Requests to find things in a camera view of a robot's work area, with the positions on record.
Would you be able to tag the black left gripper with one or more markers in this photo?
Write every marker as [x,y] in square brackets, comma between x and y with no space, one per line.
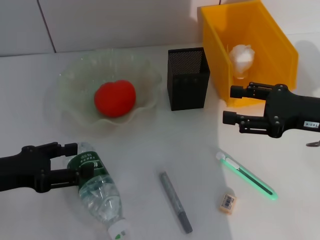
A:
[22,170]

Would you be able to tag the wavy clear glass fruit bowl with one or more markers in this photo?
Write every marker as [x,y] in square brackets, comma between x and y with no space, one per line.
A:
[75,75]

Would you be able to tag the white paper ball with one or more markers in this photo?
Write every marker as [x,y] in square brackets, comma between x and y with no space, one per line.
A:
[241,58]

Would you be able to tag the black mesh pen holder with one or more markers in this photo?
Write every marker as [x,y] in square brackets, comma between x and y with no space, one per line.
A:
[187,95]

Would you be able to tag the clear water bottle green label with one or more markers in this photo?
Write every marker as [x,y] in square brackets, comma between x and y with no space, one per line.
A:
[102,197]

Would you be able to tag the red-orange fruit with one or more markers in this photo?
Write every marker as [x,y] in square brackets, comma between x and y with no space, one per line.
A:
[115,98]

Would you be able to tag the grey marker pen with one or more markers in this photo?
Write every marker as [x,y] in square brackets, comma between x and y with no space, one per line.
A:
[175,197]

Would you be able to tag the yellow plastic bin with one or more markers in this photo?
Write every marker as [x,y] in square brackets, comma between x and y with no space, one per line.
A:
[220,65]

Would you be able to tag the small beige eraser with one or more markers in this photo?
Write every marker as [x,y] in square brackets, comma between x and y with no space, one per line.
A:
[228,203]

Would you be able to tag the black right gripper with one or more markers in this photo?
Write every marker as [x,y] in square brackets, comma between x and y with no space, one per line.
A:
[287,110]

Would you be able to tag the green and white pen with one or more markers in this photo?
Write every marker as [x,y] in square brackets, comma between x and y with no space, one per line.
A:
[247,177]

